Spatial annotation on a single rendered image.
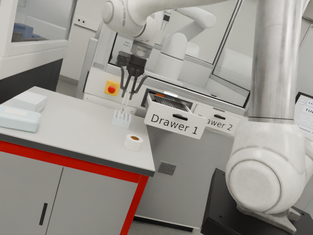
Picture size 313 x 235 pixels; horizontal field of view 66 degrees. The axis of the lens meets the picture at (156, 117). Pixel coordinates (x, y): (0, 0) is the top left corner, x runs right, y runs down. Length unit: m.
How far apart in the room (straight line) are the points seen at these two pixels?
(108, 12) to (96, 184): 0.61
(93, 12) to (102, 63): 3.35
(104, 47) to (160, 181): 0.89
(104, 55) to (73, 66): 3.44
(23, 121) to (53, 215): 0.37
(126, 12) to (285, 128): 0.64
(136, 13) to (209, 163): 1.07
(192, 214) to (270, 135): 1.34
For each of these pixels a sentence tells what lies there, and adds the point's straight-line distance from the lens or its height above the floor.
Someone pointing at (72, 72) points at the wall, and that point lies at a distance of 4.81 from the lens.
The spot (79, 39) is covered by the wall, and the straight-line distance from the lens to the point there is 4.73.
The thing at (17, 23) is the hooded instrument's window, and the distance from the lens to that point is 1.35.
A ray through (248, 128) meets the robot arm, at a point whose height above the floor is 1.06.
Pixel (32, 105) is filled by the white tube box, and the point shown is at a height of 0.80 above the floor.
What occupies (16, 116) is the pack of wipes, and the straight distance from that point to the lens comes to 0.92.
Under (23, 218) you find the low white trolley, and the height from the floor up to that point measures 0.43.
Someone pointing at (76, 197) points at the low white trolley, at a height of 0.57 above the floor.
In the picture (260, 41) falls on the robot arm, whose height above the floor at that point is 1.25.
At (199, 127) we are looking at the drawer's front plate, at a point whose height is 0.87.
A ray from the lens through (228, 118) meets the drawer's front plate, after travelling 1.54.
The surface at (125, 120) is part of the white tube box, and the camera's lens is 1.15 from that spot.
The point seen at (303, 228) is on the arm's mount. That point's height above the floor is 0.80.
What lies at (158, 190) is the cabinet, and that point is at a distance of 1.67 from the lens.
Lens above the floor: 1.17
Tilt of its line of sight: 16 degrees down
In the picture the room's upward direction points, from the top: 20 degrees clockwise
